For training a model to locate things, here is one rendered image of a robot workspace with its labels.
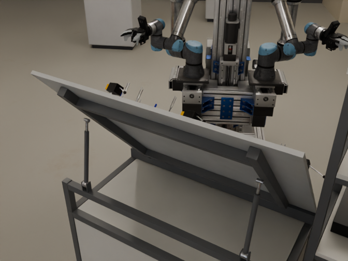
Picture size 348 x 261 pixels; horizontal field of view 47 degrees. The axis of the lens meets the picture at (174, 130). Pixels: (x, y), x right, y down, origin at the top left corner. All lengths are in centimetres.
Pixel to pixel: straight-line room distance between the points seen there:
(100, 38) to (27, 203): 366
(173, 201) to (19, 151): 239
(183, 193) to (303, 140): 235
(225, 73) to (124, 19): 374
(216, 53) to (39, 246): 195
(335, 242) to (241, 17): 165
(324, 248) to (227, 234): 54
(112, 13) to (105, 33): 35
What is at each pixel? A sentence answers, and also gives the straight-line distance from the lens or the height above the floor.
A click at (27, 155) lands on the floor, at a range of 428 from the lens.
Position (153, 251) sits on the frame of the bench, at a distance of 204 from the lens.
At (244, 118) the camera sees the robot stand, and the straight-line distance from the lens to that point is 297.
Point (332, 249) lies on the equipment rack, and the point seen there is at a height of 106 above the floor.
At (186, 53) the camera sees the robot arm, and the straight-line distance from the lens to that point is 279.
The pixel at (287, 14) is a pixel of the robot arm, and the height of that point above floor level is 164.
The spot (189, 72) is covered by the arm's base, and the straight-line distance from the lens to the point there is 282.
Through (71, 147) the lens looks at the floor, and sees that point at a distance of 427.
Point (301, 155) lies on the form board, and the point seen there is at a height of 163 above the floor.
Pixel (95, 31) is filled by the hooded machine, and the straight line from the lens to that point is 669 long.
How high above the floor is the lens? 233
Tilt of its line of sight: 32 degrees down
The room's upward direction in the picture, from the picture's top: straight up
